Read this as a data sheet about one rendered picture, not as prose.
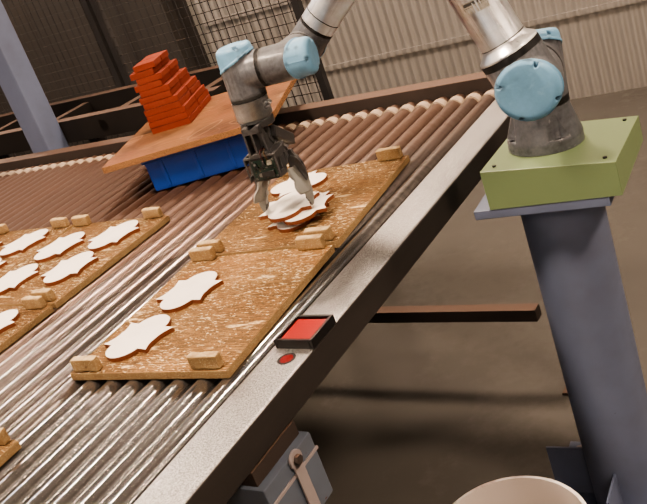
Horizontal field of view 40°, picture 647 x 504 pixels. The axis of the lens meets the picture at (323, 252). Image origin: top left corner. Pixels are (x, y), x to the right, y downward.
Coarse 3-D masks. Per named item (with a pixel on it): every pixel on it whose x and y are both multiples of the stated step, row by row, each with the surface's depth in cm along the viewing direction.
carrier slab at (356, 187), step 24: (336, 168) 211; (360, 168) 205; (384, 168) 200; (336, 192) 196; (360, 192) 191; (240, 216) 203; (336, 216) 183; (360, 216) 180; (240, 240) 189; (264, 240) 184; (288, 240) 180; (336, 240) 172
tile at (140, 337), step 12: (132, 324) 165; (144, 324) 163; (156, 324) 162; (168, 324) 161; (120, 336) 162; (132, 336) 160; (144, 336) 159; (156, 336) 157; (108, 348) 159; (120, 348) 157; (132, 348) 156; (144, 348) 154; (108, 360) 157; (120, 360) 155
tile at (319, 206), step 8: (320, 192) 191; (320, 200) 186; (328, 200) 186; (312, 208) 184; (320, 208) 182; (296, 216) 182; (304, 216) 181; (312, 216) 181; (288, 224) 182; (296, 224) 181
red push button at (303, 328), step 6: (294, 324) 147; (300, 324) 146; (306, 324) 146; (312, 324) 145; (318, 324) 144; (288, 330) 146; (294, 330) 145; (300, 330) 144; (306, 330) 144; (312, 330) 143; (288, 336) 144; (294, 336) 143; (300, 336) 143; (306, 336) 142
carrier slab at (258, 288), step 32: (224, 256) 184; (256, 256) 178; (288, 256) 172; (320, 256) 167; (224, 288) 168; (256, 288) 164; (288, 288) 159; (128, 320) 170; (192, 320) 160; (224, 320) 156; (256, 320) 152; (96, 352) 162; (160, 352) 153; (224, 352) 145
